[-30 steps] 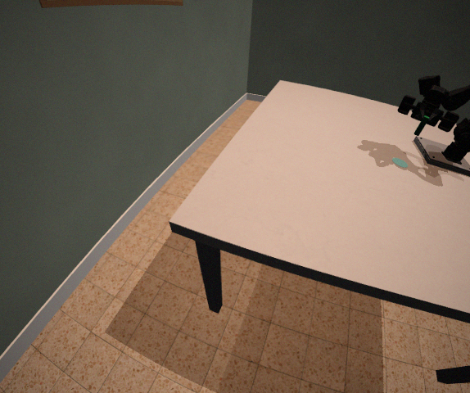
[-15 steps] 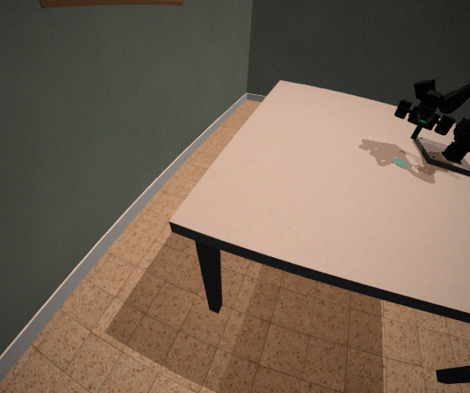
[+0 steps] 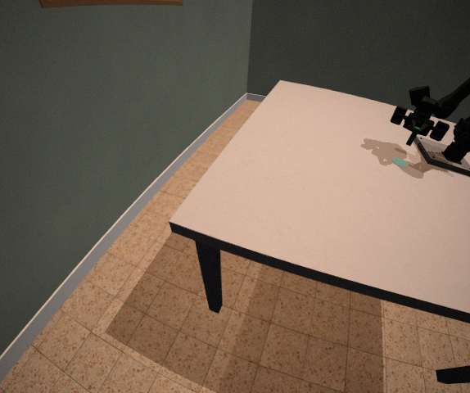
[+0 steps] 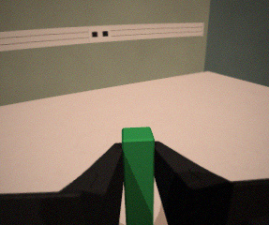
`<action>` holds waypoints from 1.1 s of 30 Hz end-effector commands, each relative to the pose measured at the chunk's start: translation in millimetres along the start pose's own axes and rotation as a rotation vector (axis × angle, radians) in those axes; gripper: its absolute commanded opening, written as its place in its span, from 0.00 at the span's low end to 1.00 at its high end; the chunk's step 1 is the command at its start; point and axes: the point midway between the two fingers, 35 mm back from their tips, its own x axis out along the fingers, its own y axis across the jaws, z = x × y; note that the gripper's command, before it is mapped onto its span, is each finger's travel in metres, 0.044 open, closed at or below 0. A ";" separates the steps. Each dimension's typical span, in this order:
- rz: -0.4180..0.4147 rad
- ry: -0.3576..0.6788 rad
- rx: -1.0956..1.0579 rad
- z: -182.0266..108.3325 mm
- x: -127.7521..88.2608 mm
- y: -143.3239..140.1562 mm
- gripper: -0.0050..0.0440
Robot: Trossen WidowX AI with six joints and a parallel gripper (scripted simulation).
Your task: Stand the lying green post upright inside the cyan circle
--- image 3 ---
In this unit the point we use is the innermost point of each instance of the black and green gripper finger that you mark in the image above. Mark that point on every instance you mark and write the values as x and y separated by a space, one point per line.
428 124
410 122

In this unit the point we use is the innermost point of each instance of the green rectangular post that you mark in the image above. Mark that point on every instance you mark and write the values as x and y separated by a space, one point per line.
413 136

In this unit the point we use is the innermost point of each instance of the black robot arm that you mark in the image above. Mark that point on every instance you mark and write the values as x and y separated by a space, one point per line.
420 98

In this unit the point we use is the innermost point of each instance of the teal flat circle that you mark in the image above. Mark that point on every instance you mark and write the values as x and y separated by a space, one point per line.
400 162

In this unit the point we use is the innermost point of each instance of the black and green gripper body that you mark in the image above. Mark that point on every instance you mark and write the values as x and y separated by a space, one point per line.
438 131

